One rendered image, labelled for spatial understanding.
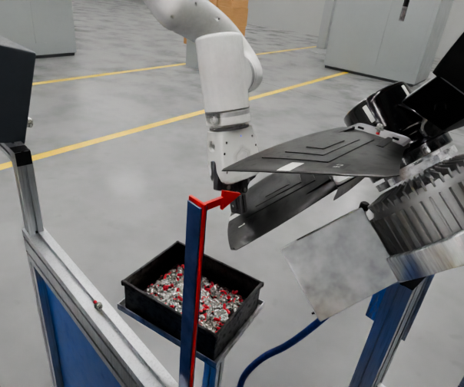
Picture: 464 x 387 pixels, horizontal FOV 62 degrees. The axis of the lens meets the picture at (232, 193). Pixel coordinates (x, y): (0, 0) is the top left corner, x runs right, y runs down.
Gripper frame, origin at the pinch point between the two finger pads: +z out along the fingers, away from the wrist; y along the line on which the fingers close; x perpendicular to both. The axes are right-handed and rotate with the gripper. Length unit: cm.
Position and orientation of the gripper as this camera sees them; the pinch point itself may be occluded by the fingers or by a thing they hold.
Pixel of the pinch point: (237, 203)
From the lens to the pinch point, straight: 77.7
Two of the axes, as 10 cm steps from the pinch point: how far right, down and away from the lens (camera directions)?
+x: -6.8, -1.3, 7.2
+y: 7.2, -2.8, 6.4
